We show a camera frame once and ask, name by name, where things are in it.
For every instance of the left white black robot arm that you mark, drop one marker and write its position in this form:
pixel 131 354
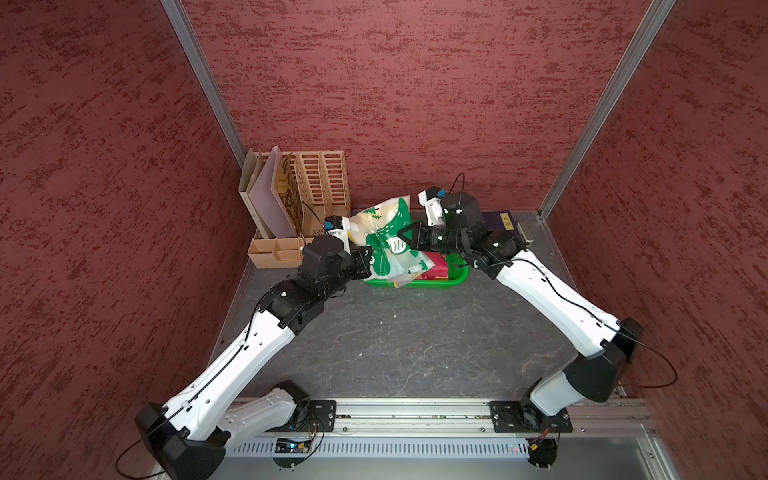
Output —
pixel 189 435

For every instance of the right black round connector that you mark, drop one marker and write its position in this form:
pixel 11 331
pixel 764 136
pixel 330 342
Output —
pixel 542 453

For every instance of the left aluminium corner post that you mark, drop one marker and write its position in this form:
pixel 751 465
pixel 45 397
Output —
pixel 191 46

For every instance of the green plastic basket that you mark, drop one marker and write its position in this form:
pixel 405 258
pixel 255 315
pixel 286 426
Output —
pixel 459 272

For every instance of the dark blue book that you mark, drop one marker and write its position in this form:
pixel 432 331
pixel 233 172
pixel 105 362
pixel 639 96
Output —
pixel 500 221

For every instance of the aluminium front rail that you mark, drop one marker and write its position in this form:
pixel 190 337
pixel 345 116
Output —
pixel 440 417

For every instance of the brown patterned book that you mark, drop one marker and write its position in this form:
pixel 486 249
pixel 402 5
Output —
pixel 288 192

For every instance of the small grey white device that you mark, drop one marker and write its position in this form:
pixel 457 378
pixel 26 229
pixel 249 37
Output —
pixel 525 233

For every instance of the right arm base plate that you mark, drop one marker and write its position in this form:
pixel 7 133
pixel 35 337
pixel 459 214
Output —
pixel 504 415

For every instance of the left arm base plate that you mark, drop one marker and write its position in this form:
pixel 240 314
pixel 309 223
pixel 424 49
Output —
pixel 321 414

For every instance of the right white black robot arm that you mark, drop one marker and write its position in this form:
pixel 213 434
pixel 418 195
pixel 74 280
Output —
pixel 605 345

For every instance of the pink raincoat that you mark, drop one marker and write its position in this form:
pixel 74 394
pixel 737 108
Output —
pixel 440 271

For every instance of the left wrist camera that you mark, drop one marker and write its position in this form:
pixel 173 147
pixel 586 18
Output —
pixel 336 235

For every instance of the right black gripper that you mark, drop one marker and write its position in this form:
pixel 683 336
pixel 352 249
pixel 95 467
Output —
pixel 419 238

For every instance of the green dinosaur raincoat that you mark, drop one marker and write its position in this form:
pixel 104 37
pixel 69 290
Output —
pixel 393 261

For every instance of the left circuit board with wires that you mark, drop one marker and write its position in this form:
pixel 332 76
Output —
pixel 288 453

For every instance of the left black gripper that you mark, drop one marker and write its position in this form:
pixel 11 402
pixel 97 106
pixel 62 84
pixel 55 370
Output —
pixel 358 254

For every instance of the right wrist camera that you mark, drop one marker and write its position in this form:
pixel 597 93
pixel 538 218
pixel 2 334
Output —
pixel 453 210

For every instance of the aluminium corner post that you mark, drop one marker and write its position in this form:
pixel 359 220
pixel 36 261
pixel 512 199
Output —
pixel 643 37
pixel 191 46

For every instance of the lilac folder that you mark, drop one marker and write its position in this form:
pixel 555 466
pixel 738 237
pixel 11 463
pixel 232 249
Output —
pixel 265 197

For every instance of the beige desk file organizer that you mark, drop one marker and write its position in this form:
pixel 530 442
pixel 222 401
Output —
pixel 324 191

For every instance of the right aluminium corner post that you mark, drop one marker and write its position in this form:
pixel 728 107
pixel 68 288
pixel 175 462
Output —
pixel 643 37

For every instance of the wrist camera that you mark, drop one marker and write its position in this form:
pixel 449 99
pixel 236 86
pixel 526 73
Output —
pixel 453 210
pixel 336 235

